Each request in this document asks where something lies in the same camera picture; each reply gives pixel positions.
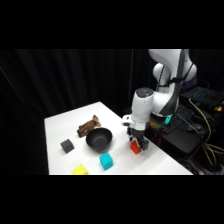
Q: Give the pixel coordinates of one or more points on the gray cube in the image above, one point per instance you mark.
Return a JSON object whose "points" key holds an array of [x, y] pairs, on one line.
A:
{"points": [[67, 146]]}

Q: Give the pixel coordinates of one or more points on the black robot stand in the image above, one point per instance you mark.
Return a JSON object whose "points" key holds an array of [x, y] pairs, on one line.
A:
{"points": [[180, 136]]}

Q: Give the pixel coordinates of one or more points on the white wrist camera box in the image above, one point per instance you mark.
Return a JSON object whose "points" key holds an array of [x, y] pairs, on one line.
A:
{"points": [[126, 120]]}

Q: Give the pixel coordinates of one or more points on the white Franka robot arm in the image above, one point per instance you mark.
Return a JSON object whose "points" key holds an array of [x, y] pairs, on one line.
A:
{"points": [[166, 96]]}

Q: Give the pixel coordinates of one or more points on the black bowl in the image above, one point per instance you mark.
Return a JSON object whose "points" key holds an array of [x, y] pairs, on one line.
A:
{"points": [[99, 138]]}

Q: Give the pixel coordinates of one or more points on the black curtain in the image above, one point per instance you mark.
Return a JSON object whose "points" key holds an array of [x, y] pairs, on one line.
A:
{"points": [[40, 86]]}

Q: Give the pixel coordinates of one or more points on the brown plush toy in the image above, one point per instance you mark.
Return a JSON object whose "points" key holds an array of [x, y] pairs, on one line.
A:
{"points": [[87, 126]]}

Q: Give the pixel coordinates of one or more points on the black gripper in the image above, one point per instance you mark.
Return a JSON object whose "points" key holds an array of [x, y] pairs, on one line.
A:
{"points": [[137, 134]]}

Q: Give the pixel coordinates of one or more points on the cyan cube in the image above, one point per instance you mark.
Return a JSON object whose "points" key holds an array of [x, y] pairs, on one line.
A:
{"points": [[106, 161]]}

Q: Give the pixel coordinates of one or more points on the black laptop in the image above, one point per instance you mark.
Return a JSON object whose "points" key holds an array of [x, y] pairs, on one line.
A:
{"points": [[203, 95]]}

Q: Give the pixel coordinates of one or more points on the small yellow object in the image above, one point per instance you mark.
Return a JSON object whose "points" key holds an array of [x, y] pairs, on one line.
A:
{"points": [[218, 108]]}

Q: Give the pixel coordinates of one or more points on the yellow cube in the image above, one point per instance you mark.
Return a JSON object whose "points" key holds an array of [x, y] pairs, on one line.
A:
{"points": [[79, 170]]}

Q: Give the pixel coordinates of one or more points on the red cube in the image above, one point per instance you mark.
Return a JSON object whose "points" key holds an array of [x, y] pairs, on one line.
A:
{"points": [[135, 147]]}

